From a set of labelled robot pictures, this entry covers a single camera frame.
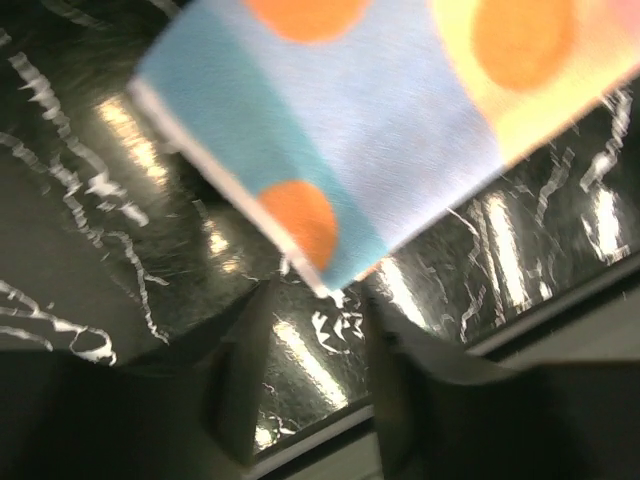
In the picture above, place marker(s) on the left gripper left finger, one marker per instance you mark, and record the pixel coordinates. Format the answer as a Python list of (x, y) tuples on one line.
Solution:
[(188, 410)]

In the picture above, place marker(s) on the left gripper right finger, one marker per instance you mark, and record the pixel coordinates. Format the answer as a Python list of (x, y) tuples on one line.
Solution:
[(442, 413)]

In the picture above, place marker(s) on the orange patterned towel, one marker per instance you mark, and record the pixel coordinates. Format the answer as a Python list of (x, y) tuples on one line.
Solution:
[(341, 129)]

